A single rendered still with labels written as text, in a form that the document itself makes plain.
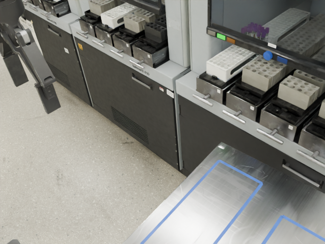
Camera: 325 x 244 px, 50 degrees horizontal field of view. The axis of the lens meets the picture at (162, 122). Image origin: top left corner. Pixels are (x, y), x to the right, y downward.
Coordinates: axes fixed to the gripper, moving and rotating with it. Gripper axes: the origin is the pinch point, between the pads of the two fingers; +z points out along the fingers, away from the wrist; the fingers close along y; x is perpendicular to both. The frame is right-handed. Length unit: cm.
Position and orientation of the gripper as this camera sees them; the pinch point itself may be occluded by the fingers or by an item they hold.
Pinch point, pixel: (35, 91)
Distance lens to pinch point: 75.5
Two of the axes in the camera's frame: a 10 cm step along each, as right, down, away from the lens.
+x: 7.2, -5.1, 4.7
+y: 6.9, 4.4, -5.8
